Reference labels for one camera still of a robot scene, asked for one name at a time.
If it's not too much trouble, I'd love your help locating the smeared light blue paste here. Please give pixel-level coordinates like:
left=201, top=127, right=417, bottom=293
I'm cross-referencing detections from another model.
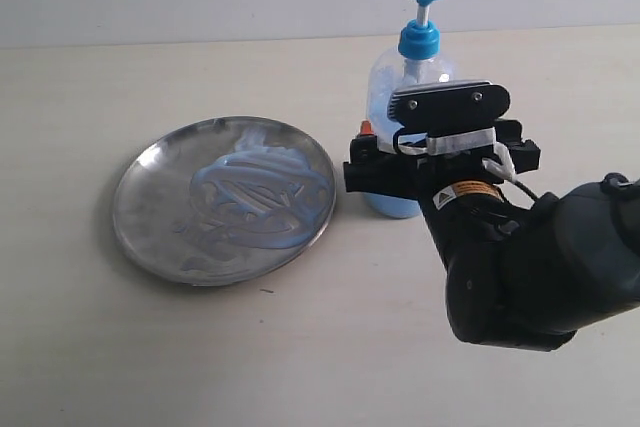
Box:
left=173, top=128, right=335, bottom=262

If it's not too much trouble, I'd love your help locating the round stainless steel plate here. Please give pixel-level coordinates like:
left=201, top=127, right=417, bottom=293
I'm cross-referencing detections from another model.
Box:
left=111, top=116, right=337, bottom=287

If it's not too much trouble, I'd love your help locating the blue liquid soap pump bottle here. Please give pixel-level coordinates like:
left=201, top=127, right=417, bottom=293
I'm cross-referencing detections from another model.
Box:
left=361, top=0, right=459, bottom=220

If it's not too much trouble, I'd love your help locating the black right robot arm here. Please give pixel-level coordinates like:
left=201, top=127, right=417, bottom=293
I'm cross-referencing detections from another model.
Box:
left=343, top=122, right=639, bottom=351

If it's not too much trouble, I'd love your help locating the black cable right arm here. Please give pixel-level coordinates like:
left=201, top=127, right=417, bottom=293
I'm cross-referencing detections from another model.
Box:
left=482, top=144, right=541, bottom=208

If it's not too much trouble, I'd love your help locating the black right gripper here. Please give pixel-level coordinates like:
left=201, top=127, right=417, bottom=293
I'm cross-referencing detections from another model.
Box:
left=342, top=119, right=544, bottom=278

